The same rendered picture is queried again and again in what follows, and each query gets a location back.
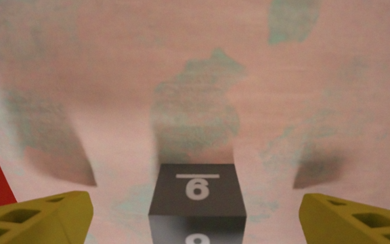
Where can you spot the grey block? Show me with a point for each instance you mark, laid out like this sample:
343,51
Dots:
197,204

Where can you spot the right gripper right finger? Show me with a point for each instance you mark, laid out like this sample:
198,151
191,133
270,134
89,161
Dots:
331,220

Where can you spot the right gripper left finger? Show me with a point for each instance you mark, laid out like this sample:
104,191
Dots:
63,218

